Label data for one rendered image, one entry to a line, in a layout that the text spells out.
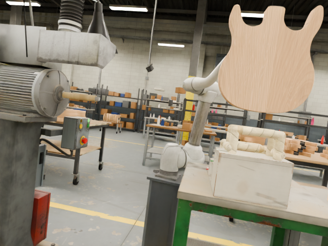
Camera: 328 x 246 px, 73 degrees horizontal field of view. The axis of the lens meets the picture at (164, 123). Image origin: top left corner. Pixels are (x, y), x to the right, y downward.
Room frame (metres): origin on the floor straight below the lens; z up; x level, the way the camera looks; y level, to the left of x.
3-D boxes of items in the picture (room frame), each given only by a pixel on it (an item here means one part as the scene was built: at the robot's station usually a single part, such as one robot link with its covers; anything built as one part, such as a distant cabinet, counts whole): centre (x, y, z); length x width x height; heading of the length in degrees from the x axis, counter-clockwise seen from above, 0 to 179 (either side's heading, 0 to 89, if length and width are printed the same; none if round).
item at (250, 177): (0.89, -0.37, 1.02); 0.27 x 0.15 x 0.17; 84
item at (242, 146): (1.00, -0.38, 1.12); 0.20 x 0.03 x 0.03; 83
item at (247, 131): (0.85, -0.36, 1.20); 0.20 x 0.03 x 0.03; 83
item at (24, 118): (1.22, 0.82, 1.11); 0.36 x 0.24 x 0.04; 80
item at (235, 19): (0.89, -0.24, 1.63); 0.07 x 0.04 x 0.09; 83
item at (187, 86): (1.74, -0.18, 1.46); 0.18 x 0.14 x 0.13; 26
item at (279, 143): (0.84, -0.44, 1.15); 0.03 x 0.03 x 0.09
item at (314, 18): (0.86, -0.50, 1.64); 0.07 x 0.04 x 0.10; 83
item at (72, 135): (1.43, 0.63, 0.99); 0.24 x 0.21 x 0.26; 80
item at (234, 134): (0.86, -0.28, 1.15); 0.03 x 0.03 x 0.09
